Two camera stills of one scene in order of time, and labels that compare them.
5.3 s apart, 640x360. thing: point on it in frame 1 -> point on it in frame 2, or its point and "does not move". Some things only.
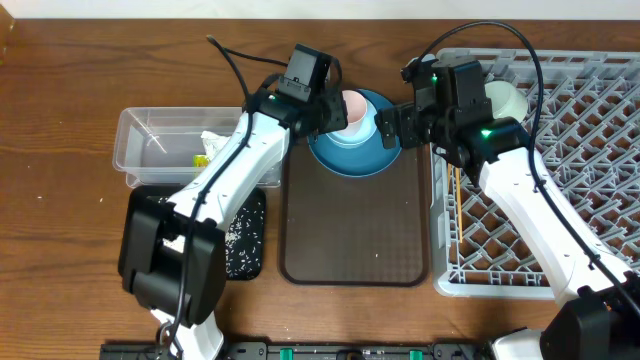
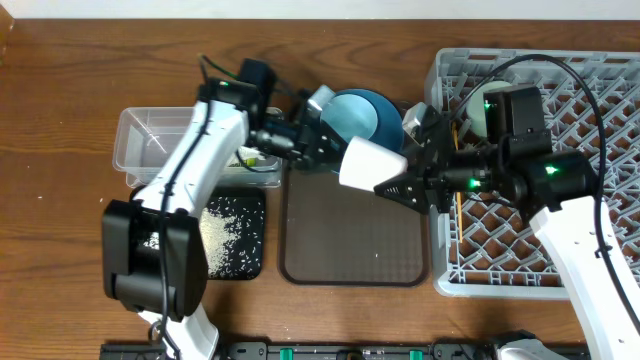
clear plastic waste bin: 155,147 does not move
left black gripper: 340,118 -> 314,159
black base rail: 311,351 does not move
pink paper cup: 355,105 -> 365,164
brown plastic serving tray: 337,229 does not move
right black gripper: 406,116 -> 428,181
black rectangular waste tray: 246,239 does not move
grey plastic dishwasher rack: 589,159 does not move
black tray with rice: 244,239 does not move
